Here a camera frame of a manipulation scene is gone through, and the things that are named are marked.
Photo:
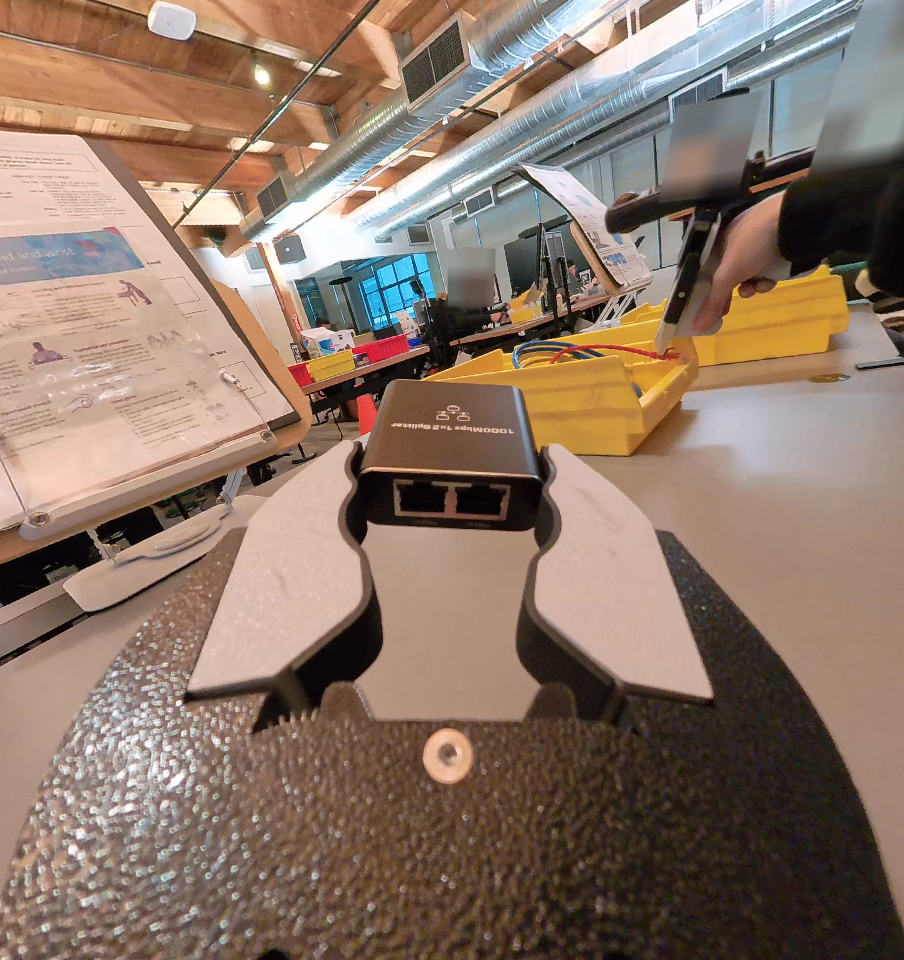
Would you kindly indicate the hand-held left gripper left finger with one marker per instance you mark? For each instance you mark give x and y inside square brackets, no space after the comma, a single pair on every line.
[287,592]

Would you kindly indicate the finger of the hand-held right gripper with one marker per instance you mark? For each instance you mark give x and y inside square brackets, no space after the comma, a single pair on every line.
[703,292]
[684,289]

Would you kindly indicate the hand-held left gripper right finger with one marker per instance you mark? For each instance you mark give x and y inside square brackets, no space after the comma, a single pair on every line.
[620,592]

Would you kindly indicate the yellow plastic bin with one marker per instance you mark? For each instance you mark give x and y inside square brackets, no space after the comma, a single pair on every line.
[572,405]

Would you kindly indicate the black network splitter box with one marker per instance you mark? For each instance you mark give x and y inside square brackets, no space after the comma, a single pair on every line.
[452,427]

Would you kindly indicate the person's right forearm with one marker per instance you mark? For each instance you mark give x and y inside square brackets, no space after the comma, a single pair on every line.
[857,217]

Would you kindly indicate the grey desk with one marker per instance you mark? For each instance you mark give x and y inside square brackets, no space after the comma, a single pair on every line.
[797,562]

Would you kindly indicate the person's right hand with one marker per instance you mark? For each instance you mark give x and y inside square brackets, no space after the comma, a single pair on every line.
[752,240]

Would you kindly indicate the wooden document stand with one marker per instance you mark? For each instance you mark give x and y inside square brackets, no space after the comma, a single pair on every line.
[272,352]
[602,225]

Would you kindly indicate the stacked yellow bins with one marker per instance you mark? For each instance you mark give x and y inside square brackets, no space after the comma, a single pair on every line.
[774,322]

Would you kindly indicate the white stand base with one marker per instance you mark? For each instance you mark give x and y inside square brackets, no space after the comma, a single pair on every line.
[121,577]

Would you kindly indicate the page holder ledge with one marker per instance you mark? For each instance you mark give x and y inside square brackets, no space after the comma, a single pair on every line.
[159,480]

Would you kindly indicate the orange traffic cone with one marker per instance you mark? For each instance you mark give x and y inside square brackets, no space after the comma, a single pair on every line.
[366,416]

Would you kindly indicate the red plastic bin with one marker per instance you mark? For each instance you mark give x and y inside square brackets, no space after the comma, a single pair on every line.
[380,349]
[300,373]

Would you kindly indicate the small yellow bin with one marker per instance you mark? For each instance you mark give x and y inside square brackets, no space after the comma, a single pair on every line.
[332,366]

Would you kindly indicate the printed instruction sheet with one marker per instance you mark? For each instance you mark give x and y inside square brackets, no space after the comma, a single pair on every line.
[84,337]

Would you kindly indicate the ceiling spot lamp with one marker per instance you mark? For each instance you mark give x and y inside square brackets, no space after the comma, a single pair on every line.
[261,73]

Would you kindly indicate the white ceiling access point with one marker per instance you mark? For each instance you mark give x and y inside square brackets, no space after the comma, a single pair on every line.
[172,20]

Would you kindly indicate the silver ventilation duct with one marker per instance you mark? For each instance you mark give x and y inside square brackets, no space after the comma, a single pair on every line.
[392,120]
[572,105]

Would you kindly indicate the black wall speaker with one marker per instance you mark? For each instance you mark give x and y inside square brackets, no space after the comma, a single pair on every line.
[290,249]

